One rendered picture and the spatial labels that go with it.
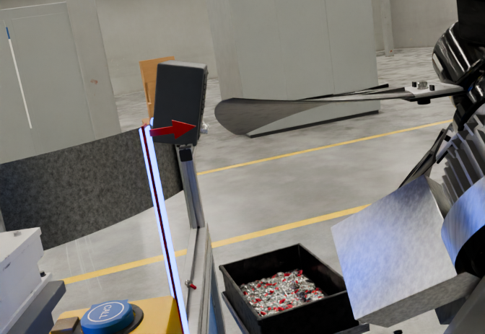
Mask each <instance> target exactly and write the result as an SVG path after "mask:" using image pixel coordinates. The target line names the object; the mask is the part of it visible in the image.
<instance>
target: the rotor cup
mask: <svg viewBox="0 0 485 334"><path fill-rule="evenodd" d="M434 54H435V55H436V57H437V59H438V61H439V62H440V64H441V66H442V68H443V70H442V73H441V72H440V70H439V68H438V67H437V64H436V63H435V61H434V59H433V55H434ZM432 65H433V68H434V70H435V72H436V74H437V76H438V78H439V80H440V81H441V83H445V84H453V85H458V86H461V87H463V90H466V94H462V95H453V96H449V98H450V101H451V103H452V104H453V106H454V107H455V108H456V111H455V114H454V116H453V129H454V131H455V133H457V132H459V131H463V129H464V127H465V126H464V124H465V123H467V122H468V120H469V118H470V117H471V116H472V115H473V114H474V113H475V112H476V111H477V110H478V109H479V108H480V107H481V106H482V105H483V104H484V103H485V44H483V43H478V42H475V41H472V40H466V39H463V38H460V35H459V26H458V21H457V22H455V23H454V24H453V25H451V26H450V27H449V28H448V29H447V30H446V31H445V32H444V33H443V34H442V35H441V37H440V38H439V40H438V41H437V43H436V44H435V47H434V49H433V52H432Z"/></svg>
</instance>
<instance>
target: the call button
mask: <svg viewBox="0 0 485 334"><path fill-rule="evenodd" d="M127 301H128V299H125V300H111V301H107V302H103V303H100V304H93V305H92V306H91V308H90V309H89V310H87V311H86V312H85V314H84V315H83V317H82V318H81V325H82V330H83V333H84V334H113V333H116V332H118V331H119V330H122V329H124V328H125V327H127V326H128V325H129V324H130V323H131V322H132V321H133V320H134V313H133V310H132V306H131V304H129V303H128V302H127Z"/></svg>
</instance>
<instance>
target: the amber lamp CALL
mask: <svg viewBox="0 0 485 334"><path fill-rule="evenodd" d="M78 323H79V317H69V318H63V319H59V320H57V321H56V323H55V325H54V326H53V328H52V329H51V334H73V332H74V331H75V329H76V327H77V325H78Z"/></svg>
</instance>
